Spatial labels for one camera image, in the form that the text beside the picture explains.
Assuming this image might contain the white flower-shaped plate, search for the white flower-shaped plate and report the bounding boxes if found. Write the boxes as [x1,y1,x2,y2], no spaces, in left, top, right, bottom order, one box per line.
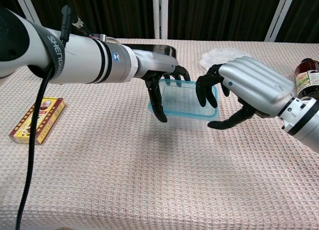
[199,47,253,72]

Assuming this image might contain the white frame post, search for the white frame post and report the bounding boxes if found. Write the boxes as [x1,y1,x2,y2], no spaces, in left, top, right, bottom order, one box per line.
[12,0,38,24]
[264,0,298,43]
[152,0,169,40]

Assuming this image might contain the pink waffle tablecloth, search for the pink waffle tablecloth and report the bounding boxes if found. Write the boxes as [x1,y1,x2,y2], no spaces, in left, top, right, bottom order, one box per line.
[0,37,319,230]

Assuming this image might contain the blue container lid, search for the blue container lid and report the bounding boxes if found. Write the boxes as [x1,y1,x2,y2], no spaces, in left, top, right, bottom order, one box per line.
[148,78,220,121]

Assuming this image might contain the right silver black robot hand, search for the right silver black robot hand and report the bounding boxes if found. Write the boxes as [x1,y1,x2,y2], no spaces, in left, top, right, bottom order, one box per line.
[195,56,295,130]

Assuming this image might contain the brown drink bottle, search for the brown drink bottle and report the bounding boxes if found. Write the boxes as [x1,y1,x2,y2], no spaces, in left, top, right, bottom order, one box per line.
[294,58,319,99]

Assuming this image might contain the black pleated curtain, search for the black pleated curtain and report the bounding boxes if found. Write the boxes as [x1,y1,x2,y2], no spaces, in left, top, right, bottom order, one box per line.
[0,0,319,44]

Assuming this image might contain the clear plastic container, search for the clear plastic container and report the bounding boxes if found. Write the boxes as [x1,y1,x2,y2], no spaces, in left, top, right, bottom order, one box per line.
[149,108,218,131]

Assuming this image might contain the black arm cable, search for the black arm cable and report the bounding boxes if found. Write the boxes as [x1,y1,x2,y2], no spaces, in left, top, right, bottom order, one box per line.
[14,4,73,230]

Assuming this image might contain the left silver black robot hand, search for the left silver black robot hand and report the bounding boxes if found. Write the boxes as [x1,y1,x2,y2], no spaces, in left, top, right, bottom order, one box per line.
[131,49,191,123]

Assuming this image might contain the rectangular steel tray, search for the rectangular steel tray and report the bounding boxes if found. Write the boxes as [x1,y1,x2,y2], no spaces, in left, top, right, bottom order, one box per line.
[119,43,177,66]

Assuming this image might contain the grey printed strap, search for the grey printed strap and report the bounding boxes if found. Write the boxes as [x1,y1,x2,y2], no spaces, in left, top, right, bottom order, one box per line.
[26,20,66,82]

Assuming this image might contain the yellow red carton box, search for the yellow red carton box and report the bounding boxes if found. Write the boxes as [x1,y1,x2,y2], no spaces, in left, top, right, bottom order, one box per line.
[8,97,67,145]

